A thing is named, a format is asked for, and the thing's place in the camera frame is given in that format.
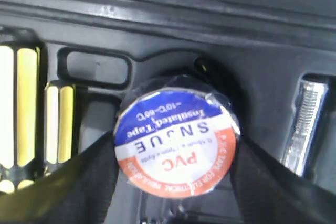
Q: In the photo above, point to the middle yellow black screwdriver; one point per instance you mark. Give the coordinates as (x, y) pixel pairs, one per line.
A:
(19, 100)

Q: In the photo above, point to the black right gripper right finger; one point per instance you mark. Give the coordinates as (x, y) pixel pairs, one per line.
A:
(267, 192)

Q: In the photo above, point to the black plastic tool case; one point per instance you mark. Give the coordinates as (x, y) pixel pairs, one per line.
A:
(255, 52)

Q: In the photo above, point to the small yellow black screwdriver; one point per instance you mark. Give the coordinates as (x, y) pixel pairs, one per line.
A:
(59, 124)

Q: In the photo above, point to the black PVC insulating tape roll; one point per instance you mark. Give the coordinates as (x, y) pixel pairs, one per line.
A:
(175, 137)

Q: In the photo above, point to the clear voltage tester pen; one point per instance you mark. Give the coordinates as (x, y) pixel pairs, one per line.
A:
(308, 106)

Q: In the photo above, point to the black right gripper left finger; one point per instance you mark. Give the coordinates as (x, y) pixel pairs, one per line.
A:
(79, 192)

